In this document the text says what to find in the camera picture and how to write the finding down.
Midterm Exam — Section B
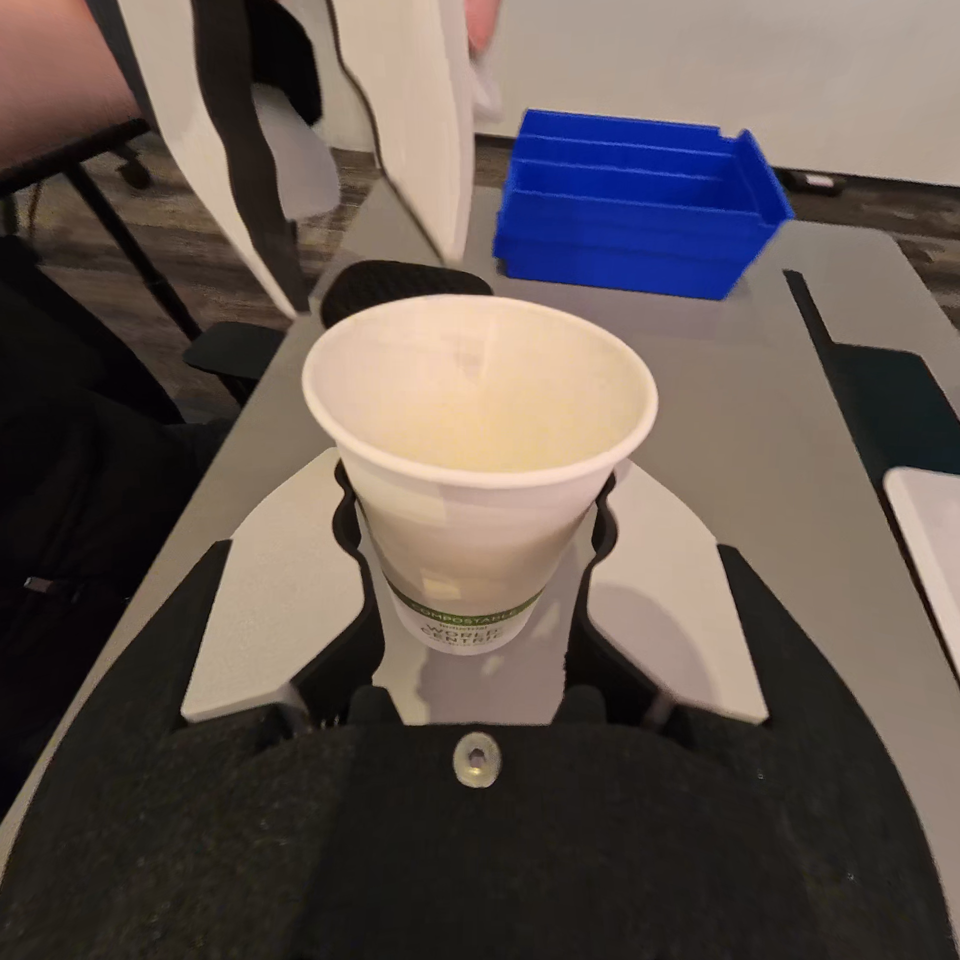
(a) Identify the person's left hand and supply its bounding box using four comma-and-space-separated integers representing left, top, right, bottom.
465, 0, 503, 55

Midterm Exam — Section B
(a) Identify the person's left forearm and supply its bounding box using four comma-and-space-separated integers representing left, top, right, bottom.
0, 0, 141, 168

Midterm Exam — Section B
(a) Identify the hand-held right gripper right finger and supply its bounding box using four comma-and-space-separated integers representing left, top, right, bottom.
566, 459, 772, 732

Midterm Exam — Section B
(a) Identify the white paper cup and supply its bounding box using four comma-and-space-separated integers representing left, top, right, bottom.
301, 294, 660, 658

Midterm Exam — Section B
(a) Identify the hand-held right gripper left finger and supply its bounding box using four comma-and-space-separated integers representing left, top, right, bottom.
180, 448, 387, 732

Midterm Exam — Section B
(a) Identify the black chair armrest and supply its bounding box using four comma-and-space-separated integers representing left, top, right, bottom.
183, 321, 288, 408

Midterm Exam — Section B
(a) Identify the black quilted armrest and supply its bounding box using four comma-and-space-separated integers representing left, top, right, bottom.
320, 259, 495, 329

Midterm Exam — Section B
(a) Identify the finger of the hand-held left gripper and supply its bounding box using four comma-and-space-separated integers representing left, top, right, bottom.
324, 0, 479, 265
118, 0, 312, 321

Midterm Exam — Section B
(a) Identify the narrow blue plastic bin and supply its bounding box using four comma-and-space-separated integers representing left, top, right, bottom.
492, 108, 797, 303

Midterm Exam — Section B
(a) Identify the white clipboard stand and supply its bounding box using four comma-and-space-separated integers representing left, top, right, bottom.
882, 465, 960, 655

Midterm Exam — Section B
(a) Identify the black floor device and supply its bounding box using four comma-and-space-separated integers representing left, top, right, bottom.
778, 170, 846, 198

